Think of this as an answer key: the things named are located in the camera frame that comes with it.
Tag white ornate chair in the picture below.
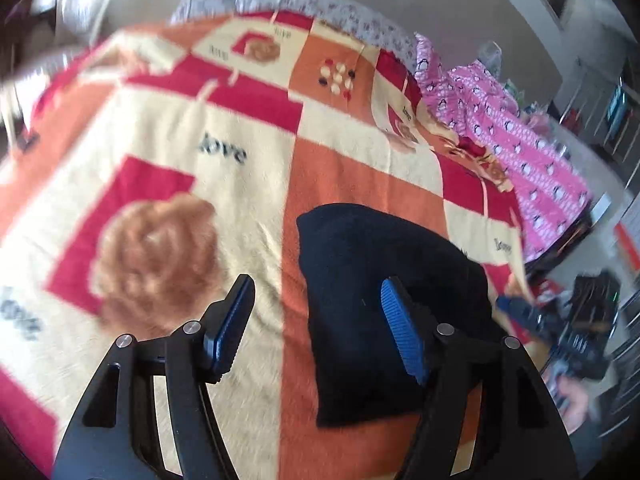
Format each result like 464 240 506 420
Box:
1 0 112 150

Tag person's hand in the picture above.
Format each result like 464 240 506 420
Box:
541 361 600 436

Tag black pants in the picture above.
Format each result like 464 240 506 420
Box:
296 204 506 428

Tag orange red patterned blanket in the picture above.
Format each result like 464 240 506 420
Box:
1 11 524 479

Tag floral grey pillow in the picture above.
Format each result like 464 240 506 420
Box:
169 0 235 24
235 0 416 73

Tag pink penguin quilt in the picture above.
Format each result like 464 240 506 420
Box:
416 34 591 262

